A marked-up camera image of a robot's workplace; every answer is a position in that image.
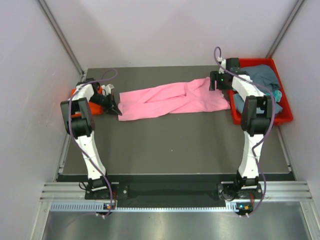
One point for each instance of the pink t-shirt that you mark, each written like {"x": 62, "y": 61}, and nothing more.
{"x": 173, "y": 98}

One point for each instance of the right corner aluminium post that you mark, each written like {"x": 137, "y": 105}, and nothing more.
{"x": 298, "y": 5}

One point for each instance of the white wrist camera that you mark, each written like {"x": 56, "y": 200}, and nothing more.
{"x": 107, "y": 89}
{"x": 222, "y": 64}

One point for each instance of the left corner aluminium post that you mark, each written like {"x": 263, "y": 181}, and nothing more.
{"x": 60, "y": 35}

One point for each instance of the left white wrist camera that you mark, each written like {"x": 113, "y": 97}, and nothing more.
{"x": 107, "y": 89}

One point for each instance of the red plastic bin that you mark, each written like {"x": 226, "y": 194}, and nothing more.
{"x": 285, "y": 116}

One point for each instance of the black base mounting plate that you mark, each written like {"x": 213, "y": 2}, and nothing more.
{"x": 172, "y": 191}

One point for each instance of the grey slotted cable duct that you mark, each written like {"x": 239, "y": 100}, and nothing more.
{"x": 102, "y": 207}

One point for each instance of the aluminium frame rail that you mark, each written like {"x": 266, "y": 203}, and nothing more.
{"x": 276, "y": 191}

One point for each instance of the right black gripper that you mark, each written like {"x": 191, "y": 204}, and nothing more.
{"x": 214, "y": 76}

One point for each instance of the teal t-shirt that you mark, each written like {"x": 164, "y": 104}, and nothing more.
{"x": 276, "y": 94}

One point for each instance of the corner aluminium post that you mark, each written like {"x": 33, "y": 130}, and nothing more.
{"x": 298, "y": 5}
{"x": 60, "y": 35}

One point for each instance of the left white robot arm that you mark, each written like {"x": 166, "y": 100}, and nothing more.
{"x": 79, "y": 123}

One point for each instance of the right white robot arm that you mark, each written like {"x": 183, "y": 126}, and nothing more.
{"x": 257, "y": 118}

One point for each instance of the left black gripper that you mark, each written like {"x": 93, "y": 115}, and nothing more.
{"x": 111, "y": 106}

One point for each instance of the grey-blue t-shirt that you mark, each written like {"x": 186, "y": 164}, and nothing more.
{"x": 262, "y": 75}

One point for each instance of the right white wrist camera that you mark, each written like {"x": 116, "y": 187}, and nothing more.
{"x": 222, "y": 64}

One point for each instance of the folded orange t-shirt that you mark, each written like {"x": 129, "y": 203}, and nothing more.
{"x": 95, "y": 108}

